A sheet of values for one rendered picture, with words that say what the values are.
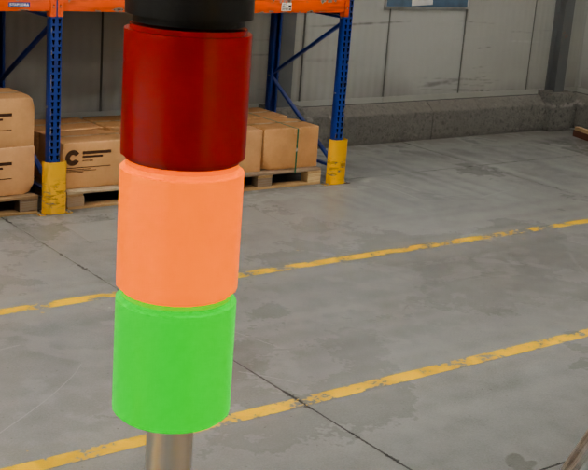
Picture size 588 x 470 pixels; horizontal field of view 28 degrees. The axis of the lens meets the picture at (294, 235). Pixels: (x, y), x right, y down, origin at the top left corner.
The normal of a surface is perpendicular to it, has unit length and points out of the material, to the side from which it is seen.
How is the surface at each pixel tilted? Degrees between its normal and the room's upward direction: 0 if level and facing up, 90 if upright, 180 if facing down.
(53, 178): 90
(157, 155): 90
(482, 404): 0
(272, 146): 90
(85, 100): 90
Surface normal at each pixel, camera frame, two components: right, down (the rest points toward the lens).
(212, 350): 0.64, 0.25
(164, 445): -0.22, 0.25
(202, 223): 0.42, 0.28
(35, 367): 0.07, -0.96
